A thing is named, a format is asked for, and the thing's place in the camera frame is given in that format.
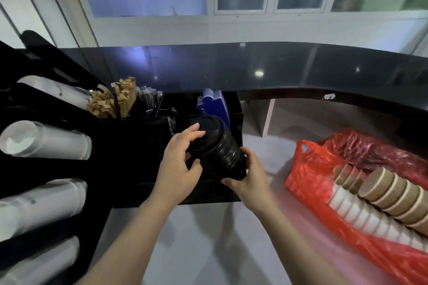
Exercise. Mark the person's left hand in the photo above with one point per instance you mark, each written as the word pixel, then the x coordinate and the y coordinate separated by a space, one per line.
pixel 175 168

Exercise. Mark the person's right hand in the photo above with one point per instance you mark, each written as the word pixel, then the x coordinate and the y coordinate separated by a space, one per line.
pixel 255 184

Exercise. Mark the person's left middle finger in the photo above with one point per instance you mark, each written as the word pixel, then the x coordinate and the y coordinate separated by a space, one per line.
pixel 190 127

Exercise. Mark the person's right thumb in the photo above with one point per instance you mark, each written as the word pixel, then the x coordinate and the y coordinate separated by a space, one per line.
pixel 249 158

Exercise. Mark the person's left thumb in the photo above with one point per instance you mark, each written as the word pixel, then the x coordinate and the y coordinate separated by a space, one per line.
pixel 195 166

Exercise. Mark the stack of black cup lids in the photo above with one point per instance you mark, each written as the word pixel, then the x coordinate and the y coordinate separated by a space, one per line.
pixel 220 153

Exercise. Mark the person's right forearm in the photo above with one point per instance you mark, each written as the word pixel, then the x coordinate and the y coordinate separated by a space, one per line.
pixel 294 248

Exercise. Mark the person's left forearm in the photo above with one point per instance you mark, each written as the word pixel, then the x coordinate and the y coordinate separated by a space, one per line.
pixel 123 244

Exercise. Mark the stack of blue packets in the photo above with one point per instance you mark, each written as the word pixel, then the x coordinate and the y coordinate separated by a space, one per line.
pixel 214 104

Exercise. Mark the bunch of wrapped stir sticks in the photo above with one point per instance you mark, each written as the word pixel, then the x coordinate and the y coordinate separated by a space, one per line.
pixel 150 99

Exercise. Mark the black condiment organizer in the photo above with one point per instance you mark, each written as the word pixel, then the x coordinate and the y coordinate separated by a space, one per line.
pixel 143 161

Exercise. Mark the bunch of brown sugar packets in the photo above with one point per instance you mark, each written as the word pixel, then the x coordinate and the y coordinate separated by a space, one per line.
pixel 126 96
pixel 102 104

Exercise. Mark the red plastic bag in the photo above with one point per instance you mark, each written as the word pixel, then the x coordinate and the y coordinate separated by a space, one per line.
pixel 314 188

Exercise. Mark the small stack of brown cups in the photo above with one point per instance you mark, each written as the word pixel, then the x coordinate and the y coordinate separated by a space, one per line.
pixel 347 176

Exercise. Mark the white sticker scrap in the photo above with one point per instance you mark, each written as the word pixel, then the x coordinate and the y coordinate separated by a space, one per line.
pixel 329 96

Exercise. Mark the row of white cups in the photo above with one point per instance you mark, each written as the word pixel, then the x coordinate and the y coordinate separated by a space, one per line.
pixel 361 218

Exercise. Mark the black cup dispenser rack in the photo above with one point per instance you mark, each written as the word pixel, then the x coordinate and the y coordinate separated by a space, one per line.
pixel 67 168

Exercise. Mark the stack of brown ribbed cups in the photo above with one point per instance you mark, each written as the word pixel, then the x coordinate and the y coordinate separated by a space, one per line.
pixel 394 194

